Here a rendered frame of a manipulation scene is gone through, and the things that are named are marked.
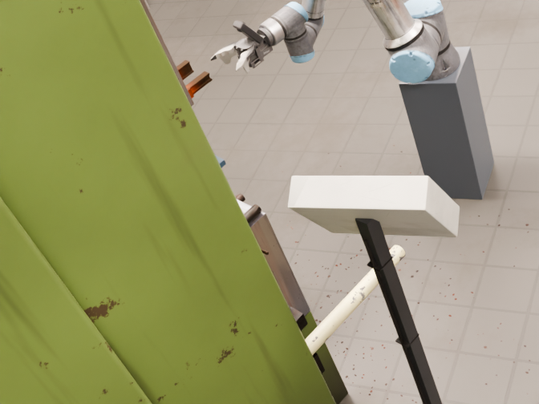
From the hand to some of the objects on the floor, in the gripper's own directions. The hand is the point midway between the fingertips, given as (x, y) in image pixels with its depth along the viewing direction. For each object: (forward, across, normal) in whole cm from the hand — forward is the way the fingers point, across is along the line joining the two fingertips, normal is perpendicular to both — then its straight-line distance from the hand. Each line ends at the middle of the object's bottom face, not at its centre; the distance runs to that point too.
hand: (221, 63), depth 294 cm
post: (+31, -104, -100) cm, 147 cm away
